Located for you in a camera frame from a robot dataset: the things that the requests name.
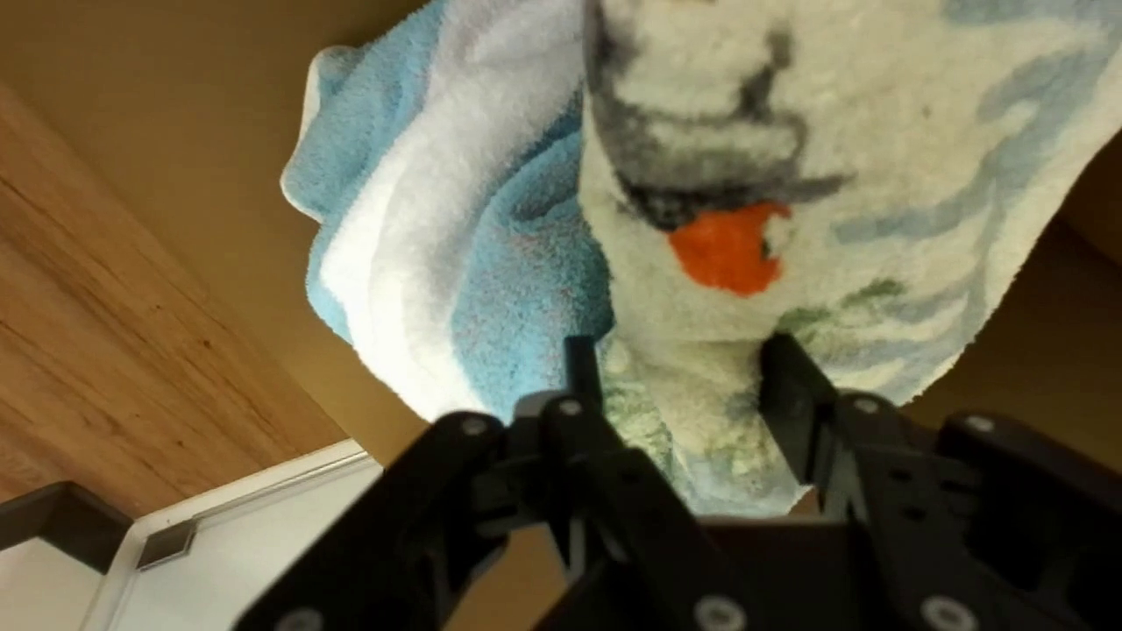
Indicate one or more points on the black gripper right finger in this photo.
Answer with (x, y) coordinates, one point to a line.
(925, 512)

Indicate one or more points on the white green patterned towel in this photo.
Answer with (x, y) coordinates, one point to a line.
(889, 128)

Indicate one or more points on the blue white striped towel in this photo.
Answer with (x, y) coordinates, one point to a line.
(468, 232)

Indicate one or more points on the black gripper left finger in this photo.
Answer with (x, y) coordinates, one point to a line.
(608, 502)

